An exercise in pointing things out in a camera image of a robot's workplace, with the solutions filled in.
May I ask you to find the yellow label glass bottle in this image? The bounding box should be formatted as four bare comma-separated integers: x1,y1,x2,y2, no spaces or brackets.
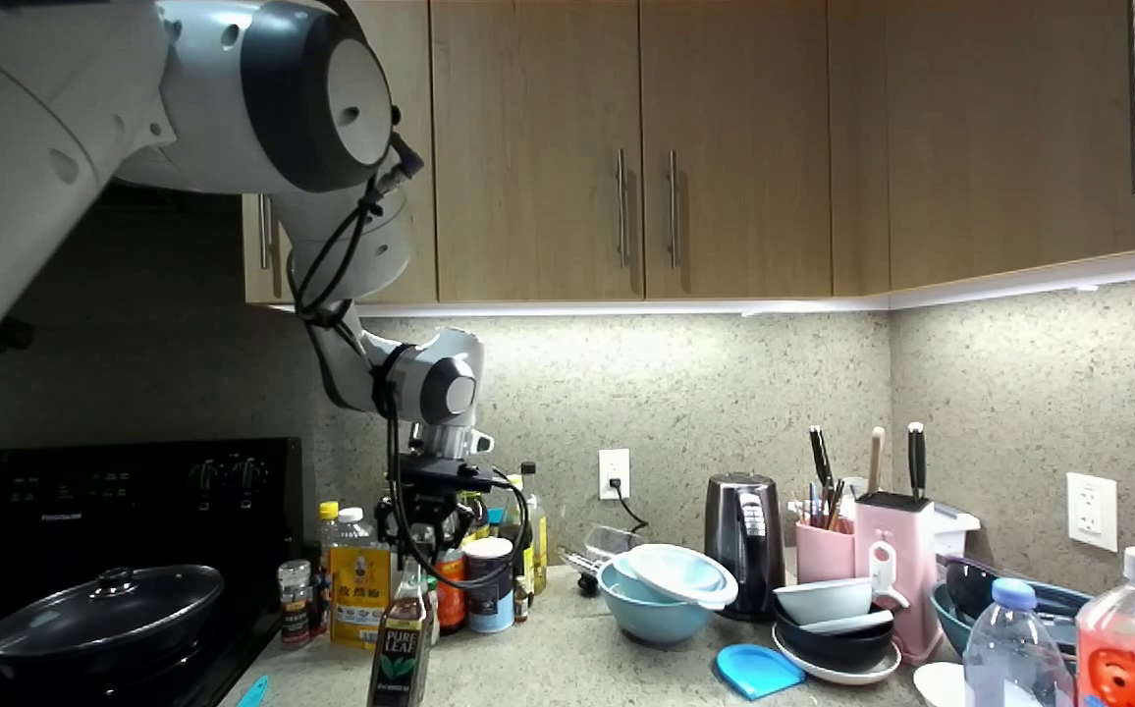
328,502,400,651

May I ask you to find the black power cord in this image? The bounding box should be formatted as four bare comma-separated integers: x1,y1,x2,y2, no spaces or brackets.
609,477,658,536

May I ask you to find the white plate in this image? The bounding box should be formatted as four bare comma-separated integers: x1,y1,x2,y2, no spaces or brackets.
768,624,908,693

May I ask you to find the small white bowl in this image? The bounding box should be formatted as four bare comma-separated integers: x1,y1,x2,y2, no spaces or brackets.
910,662,975,707

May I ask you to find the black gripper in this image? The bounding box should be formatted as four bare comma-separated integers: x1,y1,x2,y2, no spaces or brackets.
385,484,471,583

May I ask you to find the wooden upper cabinet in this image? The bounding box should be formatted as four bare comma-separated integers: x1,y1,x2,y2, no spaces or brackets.
240,0,1135,309

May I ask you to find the pink utensil holder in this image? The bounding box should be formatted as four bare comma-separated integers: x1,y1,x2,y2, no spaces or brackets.
795,518,861,586

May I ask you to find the orange bottle red cap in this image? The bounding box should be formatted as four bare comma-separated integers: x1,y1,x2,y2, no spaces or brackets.
431,545,471,632

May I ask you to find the white peeler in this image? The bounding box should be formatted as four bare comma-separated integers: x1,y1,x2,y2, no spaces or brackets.
867,540,901,612

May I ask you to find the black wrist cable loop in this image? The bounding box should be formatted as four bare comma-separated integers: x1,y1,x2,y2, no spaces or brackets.
385,456,545,586

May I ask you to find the clear water bottle blue cap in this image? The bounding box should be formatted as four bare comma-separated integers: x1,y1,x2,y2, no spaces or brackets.
958,574,1078,707

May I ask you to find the light blue stacked bowl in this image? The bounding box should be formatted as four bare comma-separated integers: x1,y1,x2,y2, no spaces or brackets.
773,574,880,629

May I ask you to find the dark blue bowl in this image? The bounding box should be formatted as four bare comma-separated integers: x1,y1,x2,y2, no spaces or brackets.
926,554,1094,662

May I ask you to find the small spice jar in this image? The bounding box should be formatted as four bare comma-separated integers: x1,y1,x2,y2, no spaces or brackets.
274,560,320,647

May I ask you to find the yellow cap bottle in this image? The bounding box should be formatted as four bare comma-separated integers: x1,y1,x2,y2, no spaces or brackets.
316,501,344,583

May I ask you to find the brown sauce bottle black cap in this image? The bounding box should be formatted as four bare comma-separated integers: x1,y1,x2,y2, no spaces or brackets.
365,560,442,707

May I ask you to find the black frying pan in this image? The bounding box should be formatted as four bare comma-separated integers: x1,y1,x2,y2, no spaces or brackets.
0,601,228,675

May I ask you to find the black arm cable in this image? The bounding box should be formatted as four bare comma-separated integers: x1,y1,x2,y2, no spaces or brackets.
282,130,430,409

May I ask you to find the under-cabinet light strip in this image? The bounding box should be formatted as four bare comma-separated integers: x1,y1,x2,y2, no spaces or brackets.
363,239,1135,321

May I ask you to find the large light blue bowl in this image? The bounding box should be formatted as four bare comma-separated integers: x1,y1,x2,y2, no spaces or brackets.
595,554,717,647

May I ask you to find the metal cabinet door handle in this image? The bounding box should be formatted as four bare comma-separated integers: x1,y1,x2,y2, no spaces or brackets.
659,148,697,277
609,147,645,277

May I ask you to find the pink knife block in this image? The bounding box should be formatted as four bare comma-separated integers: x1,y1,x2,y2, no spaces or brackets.
854,493,942,666

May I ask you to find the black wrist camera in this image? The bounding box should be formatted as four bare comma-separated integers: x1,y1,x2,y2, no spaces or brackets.
419,452,502,495

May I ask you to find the white colander bowl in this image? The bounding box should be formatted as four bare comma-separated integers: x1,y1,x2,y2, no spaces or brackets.
609,544,742,612

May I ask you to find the glass pan lid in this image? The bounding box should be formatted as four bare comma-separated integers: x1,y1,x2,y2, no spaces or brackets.
0,561,228,645

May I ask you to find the white wall outlet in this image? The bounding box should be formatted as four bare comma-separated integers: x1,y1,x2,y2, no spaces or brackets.
1066,467,1121,554
599,443,635,502

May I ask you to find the dark jar white lid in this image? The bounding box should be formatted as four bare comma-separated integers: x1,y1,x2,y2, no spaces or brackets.
460,536,522,635

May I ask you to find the black handled knife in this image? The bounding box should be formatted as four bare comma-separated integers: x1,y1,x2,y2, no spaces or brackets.
904,419,931,502
808,425,841,502

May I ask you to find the black stove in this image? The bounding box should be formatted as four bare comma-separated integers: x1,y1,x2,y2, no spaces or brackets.
0,434,307,707

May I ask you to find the wooden handled knife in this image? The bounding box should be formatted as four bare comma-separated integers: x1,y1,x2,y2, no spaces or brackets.
866,425,887,501

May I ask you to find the black stacked bowl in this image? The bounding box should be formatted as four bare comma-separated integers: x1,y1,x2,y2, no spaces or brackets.
773,607,901,675

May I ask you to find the tall yellow oil bottle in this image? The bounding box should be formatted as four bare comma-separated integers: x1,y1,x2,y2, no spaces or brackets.
515,460,554,607

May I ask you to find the blue silicone lid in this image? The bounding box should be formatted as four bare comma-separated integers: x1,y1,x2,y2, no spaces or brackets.
710,639,808,704

